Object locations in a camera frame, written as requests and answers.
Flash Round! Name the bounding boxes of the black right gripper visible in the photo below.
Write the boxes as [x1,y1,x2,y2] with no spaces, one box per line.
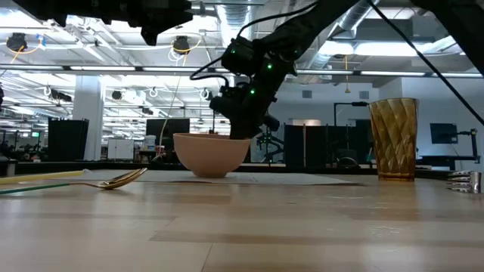
[209,73,281,141]

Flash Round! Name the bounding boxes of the pink bowl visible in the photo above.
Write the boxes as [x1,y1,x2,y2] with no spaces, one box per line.
[172,132,252,179]

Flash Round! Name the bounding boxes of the gold spoon green handle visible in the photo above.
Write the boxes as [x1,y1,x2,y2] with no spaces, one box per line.
[0,167,148,196]

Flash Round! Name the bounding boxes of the amber ribbed glass tumbler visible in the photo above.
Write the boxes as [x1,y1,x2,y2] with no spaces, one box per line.
[368,97,420,182]

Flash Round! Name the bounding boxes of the silver fork pink handle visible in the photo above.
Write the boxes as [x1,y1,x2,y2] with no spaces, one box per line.
[445,170,483,195]

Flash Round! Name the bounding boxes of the grey placemat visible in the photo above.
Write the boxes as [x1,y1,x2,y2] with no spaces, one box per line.
[81,168,366,187]

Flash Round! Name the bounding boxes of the black monitor screen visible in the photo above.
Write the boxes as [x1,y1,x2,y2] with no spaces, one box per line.
[145,118,191,152]

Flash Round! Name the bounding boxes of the black partition panel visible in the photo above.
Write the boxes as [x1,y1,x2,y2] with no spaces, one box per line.
[284,124,374,169]

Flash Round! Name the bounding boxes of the white cabinet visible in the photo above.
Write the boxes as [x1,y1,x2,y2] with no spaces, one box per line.
[107,138,135,161]

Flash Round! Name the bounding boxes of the white pillar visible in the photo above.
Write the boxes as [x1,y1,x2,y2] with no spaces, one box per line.
[72,75,105,162]

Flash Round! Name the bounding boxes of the black cabinet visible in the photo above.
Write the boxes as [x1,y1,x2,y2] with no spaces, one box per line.
[48,118,90,163]

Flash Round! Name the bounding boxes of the looped black wrist cable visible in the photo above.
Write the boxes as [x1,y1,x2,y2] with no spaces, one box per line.
[189,1,319,88]

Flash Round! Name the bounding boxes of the silver ventilation duct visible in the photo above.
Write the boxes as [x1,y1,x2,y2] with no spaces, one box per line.
[216,0,262,42]

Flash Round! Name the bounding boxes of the black ceiling cable reel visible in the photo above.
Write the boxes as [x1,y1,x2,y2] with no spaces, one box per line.
[172,35,191,54]
[6,32,29,52]

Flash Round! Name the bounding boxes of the black metal frame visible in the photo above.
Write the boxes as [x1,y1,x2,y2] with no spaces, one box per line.
[333,100,371,128]

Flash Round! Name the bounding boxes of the long black arm cable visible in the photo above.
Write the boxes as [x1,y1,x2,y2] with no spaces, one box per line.
[365,0,484,126]

